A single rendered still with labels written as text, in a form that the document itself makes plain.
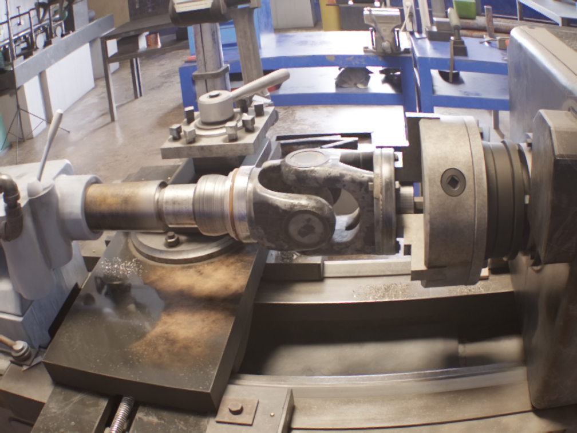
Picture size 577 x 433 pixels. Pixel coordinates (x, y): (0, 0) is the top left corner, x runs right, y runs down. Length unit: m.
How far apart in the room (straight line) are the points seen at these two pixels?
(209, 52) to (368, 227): 1.31
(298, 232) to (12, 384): 0.60
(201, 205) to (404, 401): 0.43
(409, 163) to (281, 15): 6.83
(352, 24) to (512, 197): 5.62
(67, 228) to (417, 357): 0.68
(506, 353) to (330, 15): 5.52
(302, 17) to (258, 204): 6.80
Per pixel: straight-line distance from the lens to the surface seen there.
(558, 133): 0.61
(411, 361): 1.10
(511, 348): 1.16
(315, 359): 1.13
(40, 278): 0.98
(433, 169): 0.74
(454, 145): 0.76
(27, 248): 0.95
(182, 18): 2.01
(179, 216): 0.89
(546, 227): 0.64
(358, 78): 2.69
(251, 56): 1.62
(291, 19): 7.60
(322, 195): 0.85
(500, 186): 0.79
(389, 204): 0.78
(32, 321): 1.09
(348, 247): 0.85
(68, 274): 1.22
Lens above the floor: 1.51
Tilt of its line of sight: 29 degrees down
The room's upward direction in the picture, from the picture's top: 7 degrees counter-clockwise
